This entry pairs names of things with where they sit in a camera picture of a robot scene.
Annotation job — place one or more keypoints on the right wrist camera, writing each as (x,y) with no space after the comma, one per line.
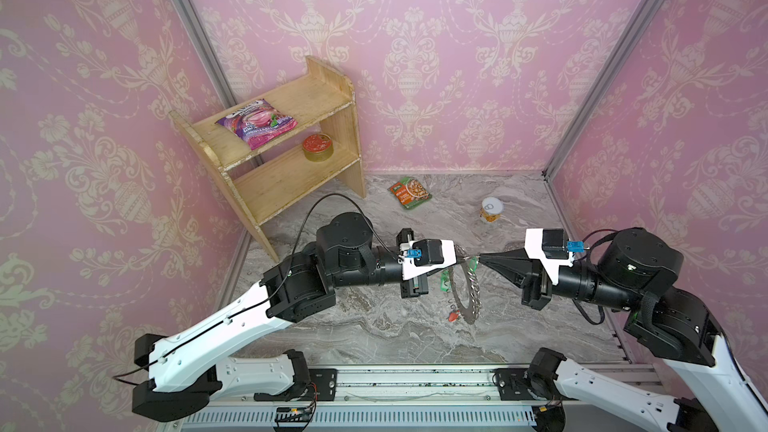
(553,249)

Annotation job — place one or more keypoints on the green orange food packet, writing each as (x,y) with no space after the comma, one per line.
(410,192)

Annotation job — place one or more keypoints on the slotted cable duct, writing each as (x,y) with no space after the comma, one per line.
(371,417)

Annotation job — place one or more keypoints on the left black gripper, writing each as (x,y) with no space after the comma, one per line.
(413,285)

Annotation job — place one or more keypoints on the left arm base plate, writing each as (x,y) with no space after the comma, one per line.
(318,384)

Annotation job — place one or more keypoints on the green key tag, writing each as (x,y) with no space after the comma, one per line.
(445,281)
(472,264)

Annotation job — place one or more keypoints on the wooden two-tier shelf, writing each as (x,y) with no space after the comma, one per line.
(260,184)

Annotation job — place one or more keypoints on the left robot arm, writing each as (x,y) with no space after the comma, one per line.
(189,370)

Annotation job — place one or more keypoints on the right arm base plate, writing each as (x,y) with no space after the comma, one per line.
(512,384)

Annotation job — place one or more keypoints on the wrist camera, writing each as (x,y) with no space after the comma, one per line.
(435,255)
(553,249)

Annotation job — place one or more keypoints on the red lid round tin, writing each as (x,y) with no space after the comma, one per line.
(318,147)

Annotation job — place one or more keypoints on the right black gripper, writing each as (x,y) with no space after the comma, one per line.
(535,287)

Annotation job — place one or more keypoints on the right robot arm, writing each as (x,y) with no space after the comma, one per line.
(637,274)

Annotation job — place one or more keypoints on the yellow can white lid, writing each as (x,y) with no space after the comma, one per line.
(491,209)

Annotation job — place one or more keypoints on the aluminium mounting rail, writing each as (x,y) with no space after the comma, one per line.
(420,385)

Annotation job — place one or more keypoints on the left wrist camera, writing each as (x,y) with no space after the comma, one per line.
(435,255)

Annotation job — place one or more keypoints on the purple snack bag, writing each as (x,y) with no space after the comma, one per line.
(257,123)

